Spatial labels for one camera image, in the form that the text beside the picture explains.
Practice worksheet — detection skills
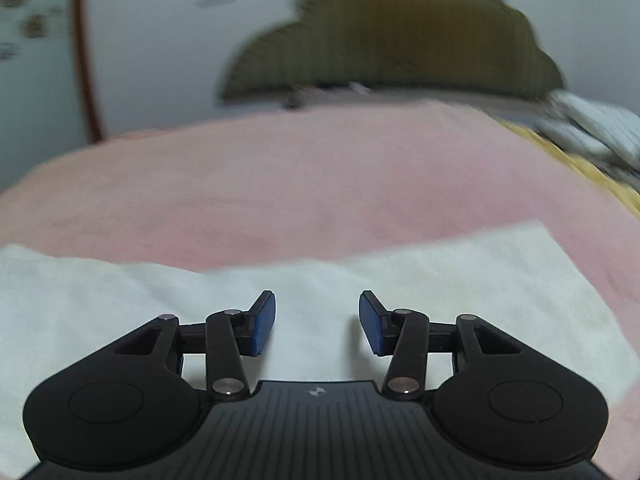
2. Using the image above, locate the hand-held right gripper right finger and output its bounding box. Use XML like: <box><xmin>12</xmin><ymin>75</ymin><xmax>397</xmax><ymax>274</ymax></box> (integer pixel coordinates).
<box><xmin>359</xmin><ymin>290</ymin><xmax>526</xmax><ymax>402</ymax></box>

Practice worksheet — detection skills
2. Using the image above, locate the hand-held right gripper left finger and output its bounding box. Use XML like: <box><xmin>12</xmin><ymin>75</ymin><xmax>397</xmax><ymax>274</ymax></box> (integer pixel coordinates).
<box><xmin>112</xmin><ymin>290</ymin><xmax>277</xmax><ymax>402</ymax></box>

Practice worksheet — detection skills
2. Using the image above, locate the white towel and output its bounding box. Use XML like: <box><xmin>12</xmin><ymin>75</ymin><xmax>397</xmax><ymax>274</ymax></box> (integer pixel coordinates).
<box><xmin>0</xmin><ymin>220</ymin><xmax>637</xmax><ymax>480</ymax></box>

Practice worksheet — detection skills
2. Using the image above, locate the pink blanket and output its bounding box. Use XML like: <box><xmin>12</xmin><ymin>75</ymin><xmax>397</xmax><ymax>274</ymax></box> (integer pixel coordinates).
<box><xmin>0</xmin><ymin>100</ymin><xmax>640</xmax><ymax>466</ymax></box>

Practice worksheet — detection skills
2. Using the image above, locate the olive green padded headboard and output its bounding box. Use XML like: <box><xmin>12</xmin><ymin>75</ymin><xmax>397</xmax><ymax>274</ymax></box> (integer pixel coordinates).
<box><xmin>216</xmin><ymin>0</ymin><xmax>566</xmax><ymax>106</ymax></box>

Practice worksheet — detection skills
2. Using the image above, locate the white striped cloth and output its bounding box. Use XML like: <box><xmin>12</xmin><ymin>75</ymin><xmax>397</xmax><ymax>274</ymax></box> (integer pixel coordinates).
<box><xmin>535</xmin><ymin>89</ymin><xmax>640</xmax><ymax>171</ymax></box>

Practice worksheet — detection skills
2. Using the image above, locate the brown wooden door frame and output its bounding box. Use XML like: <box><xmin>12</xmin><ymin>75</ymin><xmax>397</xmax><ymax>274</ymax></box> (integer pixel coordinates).
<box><xmin>72</xmin><ymin>0</ymin><xmax>107</xmax><ymax>143</ymax></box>

